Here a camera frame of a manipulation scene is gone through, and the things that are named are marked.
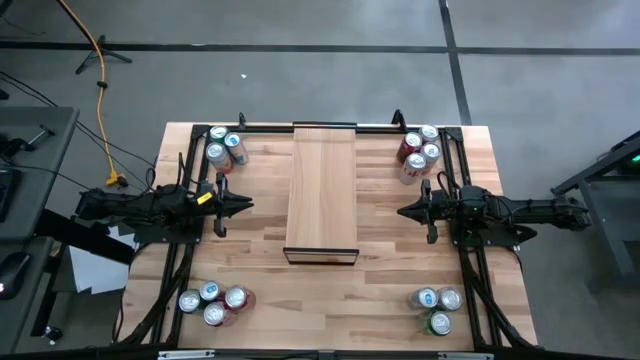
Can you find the black aluminium table frame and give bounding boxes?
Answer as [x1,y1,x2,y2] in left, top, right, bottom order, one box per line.
[115,113,539,354]

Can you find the black caster wheel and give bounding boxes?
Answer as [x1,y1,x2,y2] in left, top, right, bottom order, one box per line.
[42,324,65,346]

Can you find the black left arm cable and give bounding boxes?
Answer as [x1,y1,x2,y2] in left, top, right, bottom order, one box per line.
[144,152,214,196]

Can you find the black clamp tool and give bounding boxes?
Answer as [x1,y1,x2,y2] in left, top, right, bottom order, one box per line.
[0,124,56,159]

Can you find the white paper sheets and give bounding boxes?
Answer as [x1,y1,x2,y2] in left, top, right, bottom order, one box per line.
[67,224,139,296]

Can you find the black floor cable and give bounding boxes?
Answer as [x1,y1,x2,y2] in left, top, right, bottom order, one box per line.
[0,71,157,171]

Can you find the yellow power cable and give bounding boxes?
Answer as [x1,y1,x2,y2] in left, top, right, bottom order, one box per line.
[55,0,129,189]

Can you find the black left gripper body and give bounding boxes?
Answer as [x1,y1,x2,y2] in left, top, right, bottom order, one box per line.
[198,172,228,238]

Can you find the silver metal bracket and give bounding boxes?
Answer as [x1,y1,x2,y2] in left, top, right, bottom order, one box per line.
[157,349,216,360]
[437,351,495,360]

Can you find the black tripod stand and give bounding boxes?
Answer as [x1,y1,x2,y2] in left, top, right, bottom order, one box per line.
[74,33,134,76]

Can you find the black device green light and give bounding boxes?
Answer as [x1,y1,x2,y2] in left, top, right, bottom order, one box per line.
[617,132,640,176]

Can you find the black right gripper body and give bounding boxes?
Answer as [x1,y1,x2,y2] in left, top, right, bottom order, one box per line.
[422,179,455,245]

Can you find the black computer mouse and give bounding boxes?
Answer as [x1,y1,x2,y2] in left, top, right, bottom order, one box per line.
[0,251,32,301]

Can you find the black stand beam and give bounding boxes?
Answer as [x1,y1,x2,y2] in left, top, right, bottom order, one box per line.
[33,208,137,266]

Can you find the wooden shelf black metal frame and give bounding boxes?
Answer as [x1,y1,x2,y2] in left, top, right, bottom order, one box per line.
[282,121,360,266]

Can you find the slim silver can blue tab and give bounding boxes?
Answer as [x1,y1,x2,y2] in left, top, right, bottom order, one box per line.
[199,279,224,303]
[223,131,250,166]
[408,286,440,310]

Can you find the dark grey metal desk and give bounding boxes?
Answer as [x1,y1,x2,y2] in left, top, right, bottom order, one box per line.
[549,129,640,291]

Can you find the black keyboard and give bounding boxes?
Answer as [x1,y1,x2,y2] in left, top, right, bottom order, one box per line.
[0,168,22,224]

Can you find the silver Diet Coke can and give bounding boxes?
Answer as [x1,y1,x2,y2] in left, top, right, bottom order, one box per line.
[398,152,429,187]
[436,286,464,313]

